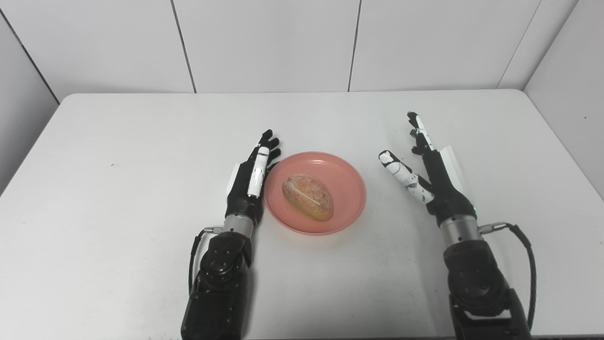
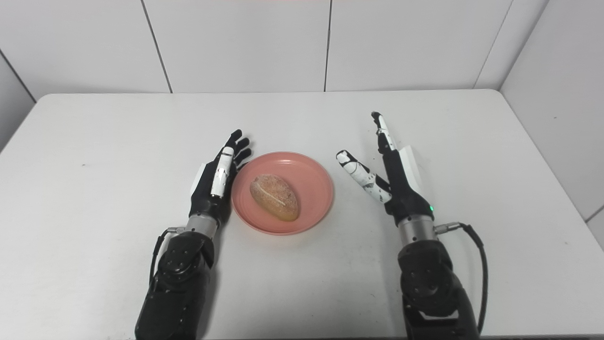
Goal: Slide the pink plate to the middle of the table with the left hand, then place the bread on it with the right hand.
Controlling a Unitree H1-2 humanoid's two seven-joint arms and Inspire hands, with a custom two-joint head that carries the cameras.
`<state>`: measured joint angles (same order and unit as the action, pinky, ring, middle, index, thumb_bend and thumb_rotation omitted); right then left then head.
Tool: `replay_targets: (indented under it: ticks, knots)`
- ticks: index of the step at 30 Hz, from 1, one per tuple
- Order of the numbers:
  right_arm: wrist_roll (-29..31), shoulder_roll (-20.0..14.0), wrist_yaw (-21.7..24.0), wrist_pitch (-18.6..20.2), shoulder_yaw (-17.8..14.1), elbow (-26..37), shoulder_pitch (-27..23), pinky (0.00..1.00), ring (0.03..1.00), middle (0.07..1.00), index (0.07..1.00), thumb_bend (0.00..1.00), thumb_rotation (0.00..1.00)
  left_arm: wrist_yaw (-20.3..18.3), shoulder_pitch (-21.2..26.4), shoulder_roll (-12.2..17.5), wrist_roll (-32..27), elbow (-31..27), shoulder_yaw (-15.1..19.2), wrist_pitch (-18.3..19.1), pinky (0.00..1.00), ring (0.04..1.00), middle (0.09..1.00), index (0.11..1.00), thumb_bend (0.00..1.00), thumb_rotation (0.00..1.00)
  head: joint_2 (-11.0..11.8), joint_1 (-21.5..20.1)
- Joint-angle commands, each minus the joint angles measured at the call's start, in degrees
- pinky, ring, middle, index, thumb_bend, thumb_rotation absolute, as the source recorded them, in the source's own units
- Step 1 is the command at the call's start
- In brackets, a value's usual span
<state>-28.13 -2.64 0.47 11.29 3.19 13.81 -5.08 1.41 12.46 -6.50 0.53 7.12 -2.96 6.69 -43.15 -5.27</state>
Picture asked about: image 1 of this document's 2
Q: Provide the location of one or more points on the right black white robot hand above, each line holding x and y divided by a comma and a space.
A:
450, 203

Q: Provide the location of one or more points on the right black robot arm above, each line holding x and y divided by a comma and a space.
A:
476, 283

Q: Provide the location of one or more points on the oval bread roll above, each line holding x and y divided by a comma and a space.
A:
306, 196

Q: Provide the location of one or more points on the pink round plate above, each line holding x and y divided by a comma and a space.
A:
339, 189

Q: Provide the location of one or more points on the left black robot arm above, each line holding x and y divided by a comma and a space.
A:
219, 288

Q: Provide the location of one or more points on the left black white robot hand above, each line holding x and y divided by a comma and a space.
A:
240, 203

